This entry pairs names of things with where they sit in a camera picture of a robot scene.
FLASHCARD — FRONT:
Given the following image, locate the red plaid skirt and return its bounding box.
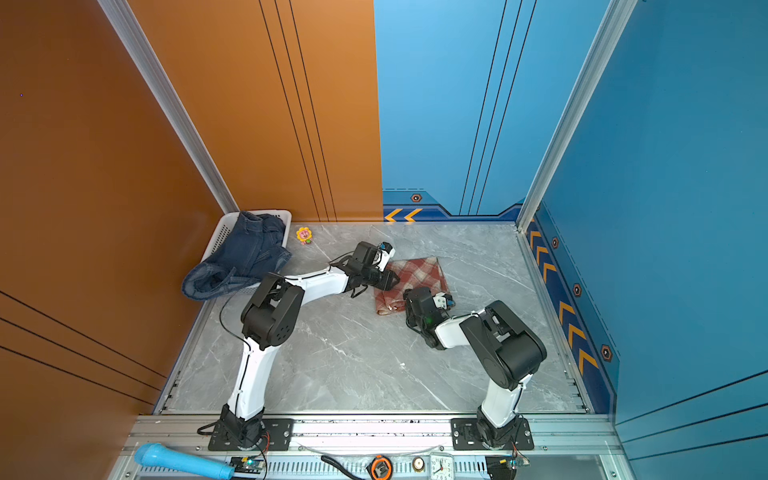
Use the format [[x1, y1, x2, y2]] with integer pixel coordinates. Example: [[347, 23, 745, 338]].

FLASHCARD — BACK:
[[374, 257, 451, 316]]

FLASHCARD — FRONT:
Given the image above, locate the dark blue denim skirt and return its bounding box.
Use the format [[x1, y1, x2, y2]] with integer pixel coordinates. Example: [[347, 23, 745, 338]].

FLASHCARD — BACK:
[[181, 211, 293, 301]]

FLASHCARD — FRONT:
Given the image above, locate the white plastic laundry basket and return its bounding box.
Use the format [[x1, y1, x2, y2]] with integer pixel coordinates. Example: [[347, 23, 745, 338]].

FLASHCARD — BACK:
[[200, 208, 293, 295]]

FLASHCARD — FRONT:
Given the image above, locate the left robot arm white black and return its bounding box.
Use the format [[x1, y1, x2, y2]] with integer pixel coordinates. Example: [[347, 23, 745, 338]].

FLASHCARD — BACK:
[[214, 241, 399, 450]]

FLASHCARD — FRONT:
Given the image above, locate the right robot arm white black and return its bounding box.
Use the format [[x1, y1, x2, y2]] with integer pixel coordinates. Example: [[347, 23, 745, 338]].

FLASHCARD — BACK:
[[403, 287, 547, 452]]

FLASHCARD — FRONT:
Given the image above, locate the yellow flower pink bear toy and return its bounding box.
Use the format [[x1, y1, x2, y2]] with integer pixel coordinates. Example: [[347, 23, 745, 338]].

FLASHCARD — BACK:
[[296, 227, 313, 245]]

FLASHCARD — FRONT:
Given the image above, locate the small round brass object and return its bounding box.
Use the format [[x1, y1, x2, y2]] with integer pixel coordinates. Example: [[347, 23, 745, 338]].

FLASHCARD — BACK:
[[412, 457, 425, 473]]

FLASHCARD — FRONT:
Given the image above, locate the small white clock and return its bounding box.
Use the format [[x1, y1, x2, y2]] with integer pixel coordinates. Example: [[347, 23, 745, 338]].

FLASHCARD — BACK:
[[429, 453, 455, 480]]

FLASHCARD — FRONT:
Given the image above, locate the small green circuit board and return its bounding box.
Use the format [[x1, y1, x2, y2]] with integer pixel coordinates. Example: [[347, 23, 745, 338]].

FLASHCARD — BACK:
[[230, 456, 266, 475]]

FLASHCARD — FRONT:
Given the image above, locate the blue microphone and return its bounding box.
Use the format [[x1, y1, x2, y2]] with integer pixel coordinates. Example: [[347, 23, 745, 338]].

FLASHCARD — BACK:
[[134, 443, 235, 480]]

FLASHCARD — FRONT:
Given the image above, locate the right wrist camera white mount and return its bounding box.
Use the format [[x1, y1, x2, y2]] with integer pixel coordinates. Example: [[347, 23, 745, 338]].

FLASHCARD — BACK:
[[432, 292, 455, 311]]

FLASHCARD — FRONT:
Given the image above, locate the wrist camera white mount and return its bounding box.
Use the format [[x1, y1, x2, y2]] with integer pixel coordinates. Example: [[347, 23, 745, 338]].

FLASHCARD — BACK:
[[432, 292, 455, 311], [374, 242, 395, 271]]

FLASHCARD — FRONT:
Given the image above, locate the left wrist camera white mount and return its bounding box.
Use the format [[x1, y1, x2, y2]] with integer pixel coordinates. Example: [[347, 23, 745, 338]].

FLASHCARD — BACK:
[[374, 242, 395, 271]]

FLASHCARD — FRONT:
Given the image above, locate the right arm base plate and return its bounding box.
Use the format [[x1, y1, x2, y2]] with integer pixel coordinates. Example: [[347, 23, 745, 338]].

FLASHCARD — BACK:
[[450, 416, 535, 451]]

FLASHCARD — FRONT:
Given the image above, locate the aluminium front rail frame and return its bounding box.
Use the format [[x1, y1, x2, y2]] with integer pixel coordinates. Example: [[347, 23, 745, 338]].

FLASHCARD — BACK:
[[109, 412, 634, 479]]

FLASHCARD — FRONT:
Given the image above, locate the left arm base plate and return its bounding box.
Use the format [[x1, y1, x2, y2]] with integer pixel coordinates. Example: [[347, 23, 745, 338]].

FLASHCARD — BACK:
[[207, 418, 294, 453]]

